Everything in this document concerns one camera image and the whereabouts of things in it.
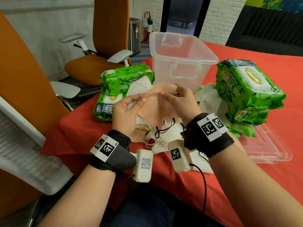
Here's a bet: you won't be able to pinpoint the black wrist band grey patch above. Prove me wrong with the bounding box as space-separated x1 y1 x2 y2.
89 130 137 173

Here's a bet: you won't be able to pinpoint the green wipes pack white lid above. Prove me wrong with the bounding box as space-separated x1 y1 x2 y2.
215 59 286 110
227 102 270 125
228 122 257 138

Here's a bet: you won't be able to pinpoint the orange office chair white frame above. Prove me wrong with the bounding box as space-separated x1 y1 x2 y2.
0 11 81 213

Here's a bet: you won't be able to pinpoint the crumpled white tissue sheets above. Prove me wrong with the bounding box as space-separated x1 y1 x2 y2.
196 83 230 127

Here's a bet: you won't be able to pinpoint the black wrist band white marker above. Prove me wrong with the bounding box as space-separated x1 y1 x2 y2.
180 113 235 158

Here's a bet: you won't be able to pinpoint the beige face mask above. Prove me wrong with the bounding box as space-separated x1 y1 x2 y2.
137 83 178 130

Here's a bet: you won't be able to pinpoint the person's right forearm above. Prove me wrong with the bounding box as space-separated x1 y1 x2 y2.
208 137 303 227

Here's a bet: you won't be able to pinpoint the person's left hand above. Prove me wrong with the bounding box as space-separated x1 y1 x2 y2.
111 93 146 138

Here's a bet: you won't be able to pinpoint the stainless steel trash can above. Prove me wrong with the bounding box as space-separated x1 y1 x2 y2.
129 17 142 57

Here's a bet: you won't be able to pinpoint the red fire extinguisher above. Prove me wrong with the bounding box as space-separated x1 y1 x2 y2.
143 11 154 44

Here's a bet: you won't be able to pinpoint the white mask with black loops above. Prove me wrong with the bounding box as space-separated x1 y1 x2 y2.
154 118 177 140

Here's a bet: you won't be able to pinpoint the dark sofa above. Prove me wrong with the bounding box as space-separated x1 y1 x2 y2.
226 7 303 57

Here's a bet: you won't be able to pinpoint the red tablecloth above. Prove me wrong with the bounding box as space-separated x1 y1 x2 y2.
41 41 303 227

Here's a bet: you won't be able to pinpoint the person's left forearm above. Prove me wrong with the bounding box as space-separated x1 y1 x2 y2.
38 163 117 227

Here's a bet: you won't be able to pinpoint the clear plastic bin lid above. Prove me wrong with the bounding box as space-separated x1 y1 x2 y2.
237 122 293 164

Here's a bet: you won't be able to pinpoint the black cable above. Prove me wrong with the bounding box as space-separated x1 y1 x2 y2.
189 151 210 213

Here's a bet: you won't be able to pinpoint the black door frame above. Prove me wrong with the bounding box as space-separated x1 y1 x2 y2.
160 0 212 38

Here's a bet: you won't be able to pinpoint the person's dark trousers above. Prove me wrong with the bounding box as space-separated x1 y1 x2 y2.
101 183 224 227

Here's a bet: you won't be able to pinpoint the colourful wall painting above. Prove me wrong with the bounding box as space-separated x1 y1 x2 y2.
245 0 303 14

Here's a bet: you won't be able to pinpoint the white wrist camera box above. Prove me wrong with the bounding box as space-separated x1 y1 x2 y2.
167 139 193 173
132 149 154 183

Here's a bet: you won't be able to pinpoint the clear plastic storage bin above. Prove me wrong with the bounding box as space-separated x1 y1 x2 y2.
149 32 220 95

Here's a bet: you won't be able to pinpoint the person's right hand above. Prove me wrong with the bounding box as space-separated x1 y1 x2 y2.
160 84 202 127

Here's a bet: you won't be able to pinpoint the orange office chair grey armrests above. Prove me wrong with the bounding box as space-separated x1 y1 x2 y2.
59 0 133 87

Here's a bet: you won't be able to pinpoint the green wet wipes pack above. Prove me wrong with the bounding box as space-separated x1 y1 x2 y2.
94 88 124 121
100 64 155 96

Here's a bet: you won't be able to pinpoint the pile of white face masks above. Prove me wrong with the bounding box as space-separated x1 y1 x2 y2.
136 115 186 154

